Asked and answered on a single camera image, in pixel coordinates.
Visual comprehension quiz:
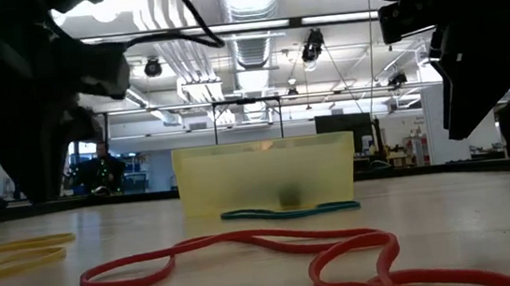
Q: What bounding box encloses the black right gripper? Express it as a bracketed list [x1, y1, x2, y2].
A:
[376, 0, 510, 147]

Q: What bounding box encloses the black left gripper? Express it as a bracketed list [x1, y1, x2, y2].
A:
[0, 19, 144, 208]

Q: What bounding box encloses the yellow rubber band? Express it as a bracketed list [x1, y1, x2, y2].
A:
[0, 232, 80, 282]

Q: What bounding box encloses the red rubber band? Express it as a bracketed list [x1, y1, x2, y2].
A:
[76, 216, 402, 286]
[305, 219, 510, 286]

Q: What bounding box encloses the yellow translucent plastic bin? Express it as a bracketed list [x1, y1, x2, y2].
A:
[170, 130, 361, 221]

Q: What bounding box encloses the blue rubber band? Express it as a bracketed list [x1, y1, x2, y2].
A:
[220, 196, 363, 226]

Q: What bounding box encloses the black ceiling spotlight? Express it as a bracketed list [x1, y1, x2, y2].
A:
[299, 26, 328, 72]
[386, 70, 409, 89]
[143, 56, 164, 79]

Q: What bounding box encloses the black computer monitor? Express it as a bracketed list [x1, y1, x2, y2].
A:
[314, 111, 375, 157]

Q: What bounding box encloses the black metal table frame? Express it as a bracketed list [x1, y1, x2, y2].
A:
[0, 155, 510, 226]

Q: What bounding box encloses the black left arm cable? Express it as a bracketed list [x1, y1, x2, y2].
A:
[119, 0, 227, 59]

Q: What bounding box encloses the black rectangular stand frame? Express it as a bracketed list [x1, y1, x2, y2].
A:
[211, 94, 287, 147]

